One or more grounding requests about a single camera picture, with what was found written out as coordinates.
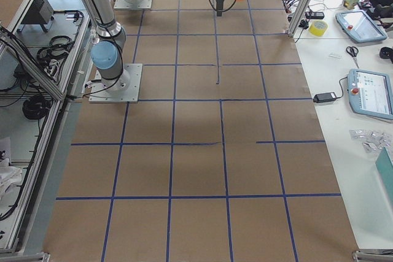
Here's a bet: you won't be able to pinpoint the yellow tape roll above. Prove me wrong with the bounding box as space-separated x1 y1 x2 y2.
309 20 328 37

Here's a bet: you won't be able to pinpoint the upper teach pendant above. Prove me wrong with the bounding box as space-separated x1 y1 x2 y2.
335 10 387 43

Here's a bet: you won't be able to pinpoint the teach pendant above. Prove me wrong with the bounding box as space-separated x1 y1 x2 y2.
335 10 387 43
348 69 392 120

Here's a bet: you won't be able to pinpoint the black scissors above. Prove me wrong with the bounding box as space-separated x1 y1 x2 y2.
346 46 359 69

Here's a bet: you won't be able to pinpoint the black power adapter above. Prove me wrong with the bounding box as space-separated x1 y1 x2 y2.
313 92 337 103

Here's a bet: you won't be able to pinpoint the lower teach pendant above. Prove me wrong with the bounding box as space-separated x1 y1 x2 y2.
348 69 392 120

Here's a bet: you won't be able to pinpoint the bag of screws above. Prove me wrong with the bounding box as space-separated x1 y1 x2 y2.
349 129 392 153

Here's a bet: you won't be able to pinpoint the teal box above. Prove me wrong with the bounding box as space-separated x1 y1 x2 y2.
375 147 393 202

